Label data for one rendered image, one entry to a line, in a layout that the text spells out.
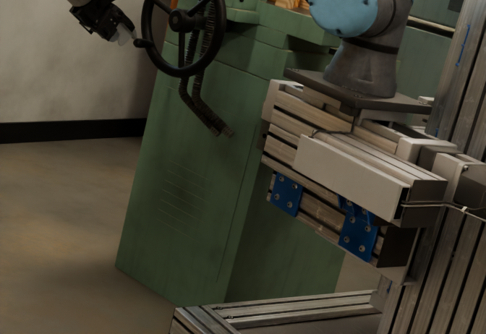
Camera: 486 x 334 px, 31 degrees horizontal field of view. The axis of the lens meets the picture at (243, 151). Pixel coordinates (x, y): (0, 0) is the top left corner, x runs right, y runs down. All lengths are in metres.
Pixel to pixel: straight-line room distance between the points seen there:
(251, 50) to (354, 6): 0.76
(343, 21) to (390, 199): 0.34
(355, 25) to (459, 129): 0.34
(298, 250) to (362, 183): 1.11
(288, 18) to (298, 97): 0.44
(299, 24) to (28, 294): 1.02
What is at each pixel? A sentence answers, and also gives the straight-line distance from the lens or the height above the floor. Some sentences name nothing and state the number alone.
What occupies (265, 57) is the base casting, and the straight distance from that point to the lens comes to 2.31.
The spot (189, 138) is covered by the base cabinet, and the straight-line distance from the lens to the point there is 2.48.
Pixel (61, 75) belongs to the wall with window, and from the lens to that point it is 3.85.
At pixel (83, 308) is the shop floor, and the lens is 2.46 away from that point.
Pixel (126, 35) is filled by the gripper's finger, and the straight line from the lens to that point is 2.27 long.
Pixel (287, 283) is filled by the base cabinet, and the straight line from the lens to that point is 2.67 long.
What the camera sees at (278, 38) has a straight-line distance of 2.29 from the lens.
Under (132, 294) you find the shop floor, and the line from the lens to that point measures 2.59.
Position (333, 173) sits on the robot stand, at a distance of 1.60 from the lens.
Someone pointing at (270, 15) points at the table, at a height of 0.87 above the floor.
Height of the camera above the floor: 1.07
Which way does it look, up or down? 14 degrees down
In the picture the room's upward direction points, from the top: 14 degrees clockwise
